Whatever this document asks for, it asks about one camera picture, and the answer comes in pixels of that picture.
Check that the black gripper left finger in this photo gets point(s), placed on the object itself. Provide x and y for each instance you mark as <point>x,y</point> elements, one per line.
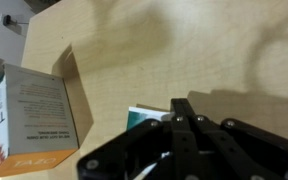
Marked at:
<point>134,146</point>

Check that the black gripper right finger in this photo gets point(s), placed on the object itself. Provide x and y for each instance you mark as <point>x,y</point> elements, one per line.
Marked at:
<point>237,150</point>

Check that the white teal tea leaflet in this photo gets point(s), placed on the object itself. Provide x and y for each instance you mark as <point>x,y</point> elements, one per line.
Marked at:
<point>144,116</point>

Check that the white Tazo tea box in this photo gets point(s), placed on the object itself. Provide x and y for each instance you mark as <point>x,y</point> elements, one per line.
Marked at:
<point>37,113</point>

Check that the grey covered furniture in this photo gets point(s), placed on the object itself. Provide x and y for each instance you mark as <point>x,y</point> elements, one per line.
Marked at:
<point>40,3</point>

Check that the black wall plug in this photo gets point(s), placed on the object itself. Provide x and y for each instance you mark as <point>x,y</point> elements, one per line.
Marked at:
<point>7,20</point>

